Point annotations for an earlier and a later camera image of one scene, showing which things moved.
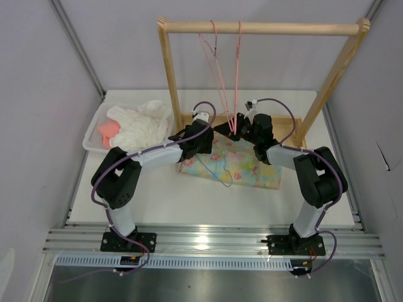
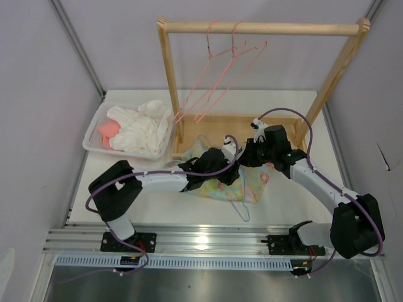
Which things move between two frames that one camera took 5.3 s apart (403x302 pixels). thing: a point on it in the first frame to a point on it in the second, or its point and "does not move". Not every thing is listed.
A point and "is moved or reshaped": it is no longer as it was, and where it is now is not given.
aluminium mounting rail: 203,241 does not move
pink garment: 107,129 does not move
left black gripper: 206,148 to 231,175
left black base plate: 112,241 does not move
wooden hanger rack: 295,130 does not move
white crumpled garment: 145,126 does not move
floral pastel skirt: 233,162 is moved or reshaped
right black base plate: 286,245 does not move
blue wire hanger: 224,168 is moved or reshaped
